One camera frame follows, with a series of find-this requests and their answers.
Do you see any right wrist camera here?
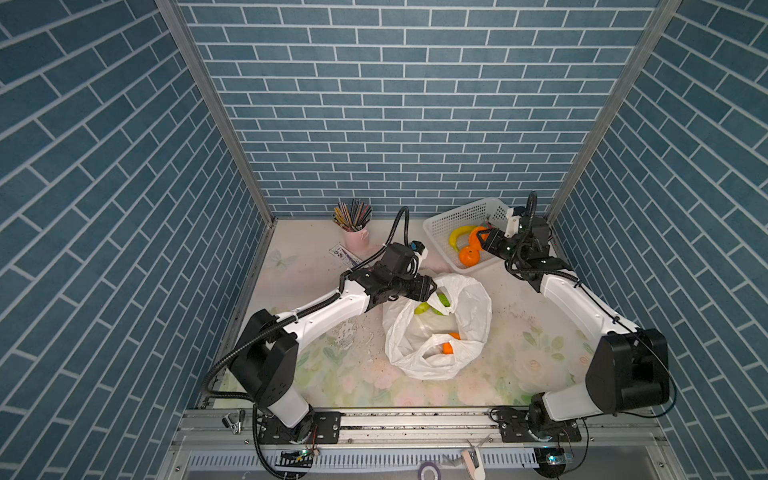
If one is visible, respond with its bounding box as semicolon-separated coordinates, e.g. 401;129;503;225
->
505;207;523;238

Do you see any pink white clip tool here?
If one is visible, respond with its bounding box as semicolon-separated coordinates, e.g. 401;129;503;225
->
461;443;486;480

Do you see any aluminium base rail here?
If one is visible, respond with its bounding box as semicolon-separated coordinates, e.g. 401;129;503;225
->
159;407;684;479

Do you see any white plastic bag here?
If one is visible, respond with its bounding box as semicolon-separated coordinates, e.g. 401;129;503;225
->
382;274;492;381

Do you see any white plastic basket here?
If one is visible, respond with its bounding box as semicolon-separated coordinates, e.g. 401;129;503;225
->
423;198;511;274

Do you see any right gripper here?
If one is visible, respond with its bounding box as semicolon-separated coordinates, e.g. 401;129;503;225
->
477;229;526;271

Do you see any purple tape roll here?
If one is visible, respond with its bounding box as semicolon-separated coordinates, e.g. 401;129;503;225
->
417;461;442;480

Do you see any round orange toy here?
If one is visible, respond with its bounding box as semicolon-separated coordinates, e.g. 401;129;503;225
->
458;246;481;268

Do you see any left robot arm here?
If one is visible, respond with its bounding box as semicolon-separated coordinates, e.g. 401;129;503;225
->
227;241;437;428

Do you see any left black corrugated cable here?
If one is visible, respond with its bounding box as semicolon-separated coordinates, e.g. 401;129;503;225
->
202;206;412;480

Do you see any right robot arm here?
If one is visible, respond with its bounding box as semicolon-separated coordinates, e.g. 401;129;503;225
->
470;214;677;425

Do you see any orange persimmon toy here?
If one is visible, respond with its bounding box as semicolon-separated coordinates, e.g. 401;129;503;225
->
469;226;488;250

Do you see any yellow toy banana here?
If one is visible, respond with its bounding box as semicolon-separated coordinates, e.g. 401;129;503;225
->
448;225;476;252

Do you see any pink pencil cup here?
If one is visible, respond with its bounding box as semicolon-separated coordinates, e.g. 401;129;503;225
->
343;227;369;252

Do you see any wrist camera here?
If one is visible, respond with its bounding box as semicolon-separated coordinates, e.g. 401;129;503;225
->
505;207;523;238
409;240;428;265

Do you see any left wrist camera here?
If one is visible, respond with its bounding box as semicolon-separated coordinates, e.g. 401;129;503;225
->
409;240;428;265

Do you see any green pear toy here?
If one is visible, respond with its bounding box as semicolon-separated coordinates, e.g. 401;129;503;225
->
414;302;443;316

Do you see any coloured pencils bunch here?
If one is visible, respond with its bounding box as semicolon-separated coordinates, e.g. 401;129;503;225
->
333;199;372;232

